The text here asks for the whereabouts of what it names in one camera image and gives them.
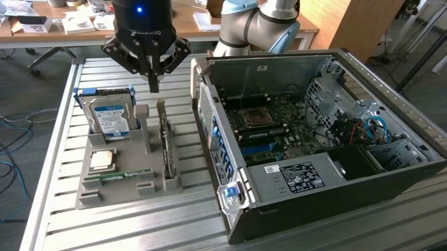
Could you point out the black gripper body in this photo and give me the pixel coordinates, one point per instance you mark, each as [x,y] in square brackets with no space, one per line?
[144,23]

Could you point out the black graphics card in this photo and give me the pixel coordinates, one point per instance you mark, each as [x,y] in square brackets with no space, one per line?
[168,146]

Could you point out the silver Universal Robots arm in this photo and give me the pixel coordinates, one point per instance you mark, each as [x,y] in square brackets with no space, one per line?
[237,28]

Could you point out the wooden desk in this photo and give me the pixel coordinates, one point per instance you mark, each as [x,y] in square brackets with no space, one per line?
[188,32]
[52,37]

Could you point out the small white labelled box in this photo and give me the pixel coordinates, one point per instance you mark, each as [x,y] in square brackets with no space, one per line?
[104,23]

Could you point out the white paper stack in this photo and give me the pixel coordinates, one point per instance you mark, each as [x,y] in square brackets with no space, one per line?
[205,22]

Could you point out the white box with round hole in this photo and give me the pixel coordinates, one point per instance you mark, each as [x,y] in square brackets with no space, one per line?
[77,24]

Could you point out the grey leg with castor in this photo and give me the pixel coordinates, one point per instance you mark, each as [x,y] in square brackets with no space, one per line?
[52,53]

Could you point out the brown cardboard box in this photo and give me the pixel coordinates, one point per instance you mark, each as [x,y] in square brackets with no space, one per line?
[213,8]

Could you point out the white box with black lid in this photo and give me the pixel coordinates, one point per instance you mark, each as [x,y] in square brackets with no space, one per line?
[35,24]

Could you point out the CPU socket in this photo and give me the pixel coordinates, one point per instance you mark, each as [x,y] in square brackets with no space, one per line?
[256,116]

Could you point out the green RAM stick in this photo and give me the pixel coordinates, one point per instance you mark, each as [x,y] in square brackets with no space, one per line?
[261,133]
[119,175]

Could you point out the grey parts rack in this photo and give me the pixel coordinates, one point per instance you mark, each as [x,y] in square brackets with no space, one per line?
[132,157]

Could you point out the silver CPU chip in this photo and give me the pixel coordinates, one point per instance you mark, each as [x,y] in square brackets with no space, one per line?
[101,159]

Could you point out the blue expansion slot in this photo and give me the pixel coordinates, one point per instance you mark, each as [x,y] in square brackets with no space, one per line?
[256,149]

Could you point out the green motherboard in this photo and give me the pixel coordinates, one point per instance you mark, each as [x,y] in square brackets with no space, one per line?
[300,136]

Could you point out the blue case latch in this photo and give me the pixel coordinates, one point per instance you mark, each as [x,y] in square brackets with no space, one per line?
[231,192]

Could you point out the grey power supply unit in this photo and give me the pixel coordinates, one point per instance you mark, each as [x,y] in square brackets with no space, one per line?
[272,183]

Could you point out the black fan shroud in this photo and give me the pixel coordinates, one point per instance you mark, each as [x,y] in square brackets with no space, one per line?
[356,162]

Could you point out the black metal pole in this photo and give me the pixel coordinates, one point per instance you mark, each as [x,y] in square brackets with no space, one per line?
[403,84]

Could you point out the silver disk bay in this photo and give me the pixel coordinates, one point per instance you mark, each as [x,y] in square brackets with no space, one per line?
[398,154]

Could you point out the black open PC case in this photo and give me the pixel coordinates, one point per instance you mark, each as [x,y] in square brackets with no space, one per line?
[348,209]

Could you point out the hard disk with blue bracket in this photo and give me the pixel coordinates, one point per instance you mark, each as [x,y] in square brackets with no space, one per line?
[108,117]

